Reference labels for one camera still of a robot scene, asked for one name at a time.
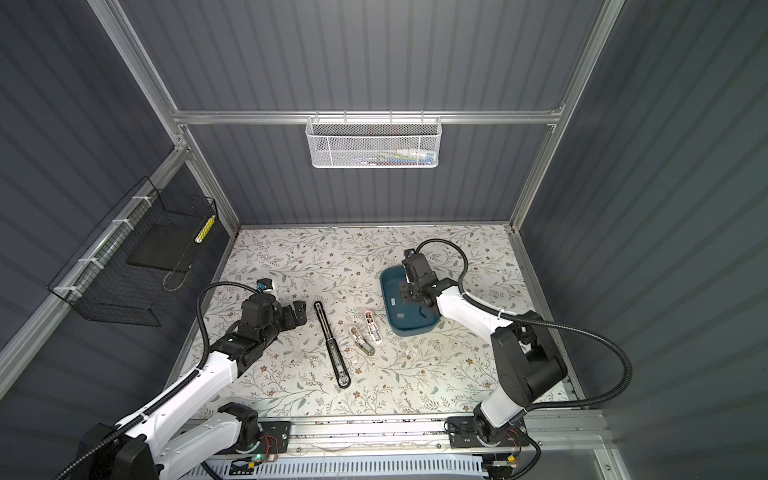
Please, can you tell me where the pink mini stapler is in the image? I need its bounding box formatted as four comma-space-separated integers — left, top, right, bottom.
364, 310, 383, 345

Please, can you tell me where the beige mini stapler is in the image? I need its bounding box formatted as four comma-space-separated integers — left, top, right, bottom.
350, 327, 375, 356

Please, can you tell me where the black stapler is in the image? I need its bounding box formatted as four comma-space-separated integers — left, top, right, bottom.
313, 301, 351, 389

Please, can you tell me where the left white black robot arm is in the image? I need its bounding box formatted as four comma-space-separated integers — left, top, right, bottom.
57, 279, 307, 479

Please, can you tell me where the teal plastic tray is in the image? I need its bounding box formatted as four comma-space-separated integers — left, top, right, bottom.
380, 266, 441, 337

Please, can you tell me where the yellow marker pen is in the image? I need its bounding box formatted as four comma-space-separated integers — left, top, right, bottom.
194, 214, 217, 244

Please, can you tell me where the black flat pad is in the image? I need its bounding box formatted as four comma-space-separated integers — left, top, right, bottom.
126, 224, 202, 273

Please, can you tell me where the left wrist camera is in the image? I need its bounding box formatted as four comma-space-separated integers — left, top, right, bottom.
256, 278, 275, 295

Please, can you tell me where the black wire basket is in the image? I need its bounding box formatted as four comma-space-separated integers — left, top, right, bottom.
48, 181, 218, 327

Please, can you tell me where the white wire mesh basket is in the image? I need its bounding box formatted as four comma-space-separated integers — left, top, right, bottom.
305, 119, 443, 169

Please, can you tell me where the white slotted cable duct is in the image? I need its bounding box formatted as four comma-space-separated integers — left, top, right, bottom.
210, 454, 487, 479

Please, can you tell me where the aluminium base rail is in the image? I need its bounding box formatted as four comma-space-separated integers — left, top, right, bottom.
128, 413, 607, 457

